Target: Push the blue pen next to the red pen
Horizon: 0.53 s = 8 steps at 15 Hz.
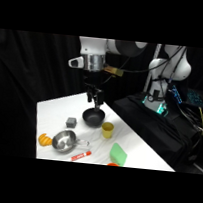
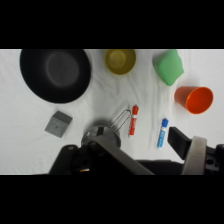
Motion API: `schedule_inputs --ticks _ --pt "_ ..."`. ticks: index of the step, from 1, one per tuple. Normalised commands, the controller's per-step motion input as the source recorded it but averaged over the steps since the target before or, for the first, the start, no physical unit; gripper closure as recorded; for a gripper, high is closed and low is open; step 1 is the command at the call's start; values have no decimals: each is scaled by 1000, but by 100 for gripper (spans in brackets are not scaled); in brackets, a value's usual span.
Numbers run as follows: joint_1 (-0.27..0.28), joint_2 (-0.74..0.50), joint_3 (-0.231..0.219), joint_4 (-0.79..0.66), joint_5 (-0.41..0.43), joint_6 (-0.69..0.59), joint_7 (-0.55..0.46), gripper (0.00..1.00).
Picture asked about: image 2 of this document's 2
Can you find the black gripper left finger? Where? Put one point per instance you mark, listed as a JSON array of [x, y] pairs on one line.
[[116, 155]]

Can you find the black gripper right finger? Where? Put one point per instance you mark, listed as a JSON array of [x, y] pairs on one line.
[[195, 155]]

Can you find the blue whiteboard marker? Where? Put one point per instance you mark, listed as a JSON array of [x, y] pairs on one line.
[[162, 134]]

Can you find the red whiteboard marker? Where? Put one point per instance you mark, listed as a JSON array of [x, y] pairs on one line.
[[133, 121]]

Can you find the orange plastic cup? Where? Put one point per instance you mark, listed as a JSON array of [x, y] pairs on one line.
[[196, 99]]

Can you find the grey square block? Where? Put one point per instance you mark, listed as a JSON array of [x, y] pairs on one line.
[[58, 124]]

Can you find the green plastic container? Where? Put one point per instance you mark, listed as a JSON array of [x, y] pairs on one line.
[[169, 68]]

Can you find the yellow cup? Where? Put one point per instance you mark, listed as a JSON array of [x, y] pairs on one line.
[[120, 61]]

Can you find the black round bowl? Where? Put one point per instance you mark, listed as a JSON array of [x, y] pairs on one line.
[[55, 74]]

